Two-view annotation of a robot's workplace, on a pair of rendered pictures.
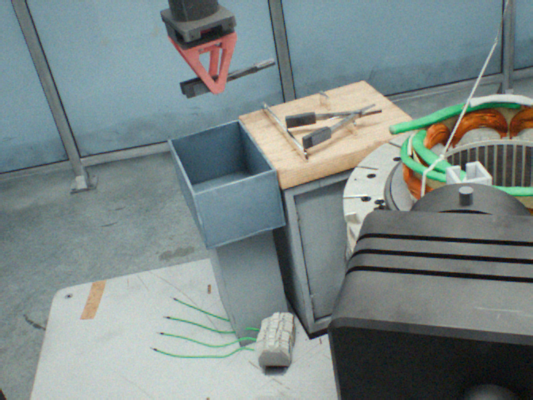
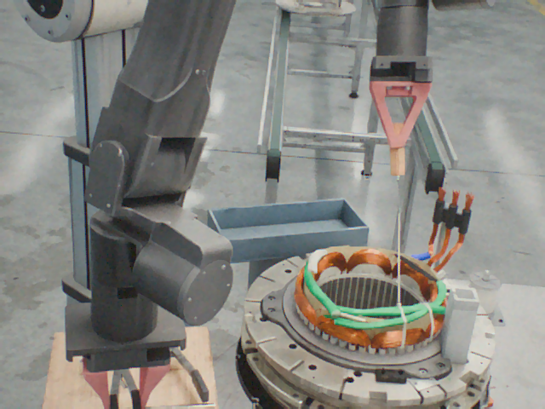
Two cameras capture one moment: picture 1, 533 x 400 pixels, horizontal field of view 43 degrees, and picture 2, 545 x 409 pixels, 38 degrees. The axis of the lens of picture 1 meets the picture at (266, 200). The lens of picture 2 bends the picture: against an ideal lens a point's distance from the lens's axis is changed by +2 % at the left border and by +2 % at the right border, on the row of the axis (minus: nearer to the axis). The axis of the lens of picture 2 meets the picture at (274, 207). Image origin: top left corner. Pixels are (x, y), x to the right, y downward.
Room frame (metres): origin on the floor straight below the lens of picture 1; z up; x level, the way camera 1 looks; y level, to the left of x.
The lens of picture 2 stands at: (0.67, 0.61, 1.67)
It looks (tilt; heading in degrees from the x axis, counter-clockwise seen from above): 27 degrees down; 271
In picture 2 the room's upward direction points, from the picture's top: 5 degrees clockwise
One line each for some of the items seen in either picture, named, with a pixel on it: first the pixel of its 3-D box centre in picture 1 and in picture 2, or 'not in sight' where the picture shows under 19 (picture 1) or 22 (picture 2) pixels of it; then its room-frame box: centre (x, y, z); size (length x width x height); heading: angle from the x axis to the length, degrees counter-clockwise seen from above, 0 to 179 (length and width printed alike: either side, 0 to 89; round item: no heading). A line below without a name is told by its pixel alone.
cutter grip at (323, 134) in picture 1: (316, 137); (200, 385); (0.75, -0.08, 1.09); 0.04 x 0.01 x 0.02; 117
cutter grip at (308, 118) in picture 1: (301, 120); not in sight; (0.81, -0.06, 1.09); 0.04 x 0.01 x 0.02; 87
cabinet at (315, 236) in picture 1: (338, 215); not in sight; (0.83, -0.10, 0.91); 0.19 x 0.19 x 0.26; 12
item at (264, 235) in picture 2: not in sight; (281, 290); (0.67, -0.53, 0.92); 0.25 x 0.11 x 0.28; 21
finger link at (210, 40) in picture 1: (206, 55); (127, 367); (0.81, 0.04, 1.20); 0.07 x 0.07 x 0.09; 17
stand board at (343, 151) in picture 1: (327, 129); (132, 389); (0.83, -0.10, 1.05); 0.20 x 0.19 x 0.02; 102
